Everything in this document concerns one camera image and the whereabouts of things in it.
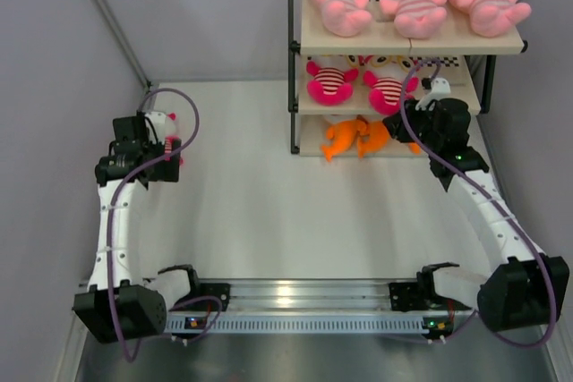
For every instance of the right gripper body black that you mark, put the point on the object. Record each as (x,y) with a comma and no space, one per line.
(422,122)

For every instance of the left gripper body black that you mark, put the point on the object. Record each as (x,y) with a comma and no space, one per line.
(165,172)

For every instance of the white magenta plush facing down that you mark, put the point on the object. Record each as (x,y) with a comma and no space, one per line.
(169,134)

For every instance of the white plush with yellow glasses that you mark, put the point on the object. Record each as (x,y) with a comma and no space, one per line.
(384,75)

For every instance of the orange shark plush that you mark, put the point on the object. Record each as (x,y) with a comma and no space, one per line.
(342,136)
(414,148)
(374,138)

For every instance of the light pink plush striped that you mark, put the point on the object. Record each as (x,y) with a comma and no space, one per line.
(418,19)

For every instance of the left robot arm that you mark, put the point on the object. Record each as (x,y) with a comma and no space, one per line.
(121,205)

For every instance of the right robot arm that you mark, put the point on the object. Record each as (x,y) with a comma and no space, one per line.
(523,286)

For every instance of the beige three-tier shelf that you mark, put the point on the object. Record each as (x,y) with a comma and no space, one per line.
(467,61)

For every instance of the magenta striped plush on shelf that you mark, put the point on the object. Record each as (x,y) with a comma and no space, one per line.
(331,78)

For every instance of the light pink plush right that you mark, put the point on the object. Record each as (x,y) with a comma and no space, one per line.
(493,18)

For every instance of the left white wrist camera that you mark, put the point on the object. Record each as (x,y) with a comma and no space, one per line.
(157,119)

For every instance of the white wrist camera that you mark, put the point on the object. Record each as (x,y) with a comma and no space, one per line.
(439,89)
(157,119)

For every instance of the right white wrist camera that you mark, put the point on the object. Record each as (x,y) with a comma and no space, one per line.
(439,89)

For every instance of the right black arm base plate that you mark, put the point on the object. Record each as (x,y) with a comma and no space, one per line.
(407,296)

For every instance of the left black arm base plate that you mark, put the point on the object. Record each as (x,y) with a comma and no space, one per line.
(219,290)

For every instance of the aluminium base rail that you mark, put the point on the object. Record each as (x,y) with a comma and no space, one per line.
(313,294)

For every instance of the aluminium corner frame post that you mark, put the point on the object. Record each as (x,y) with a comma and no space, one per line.
(117,33)

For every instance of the grey slotted cable duct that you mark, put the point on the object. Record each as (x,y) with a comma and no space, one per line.
(301,324)

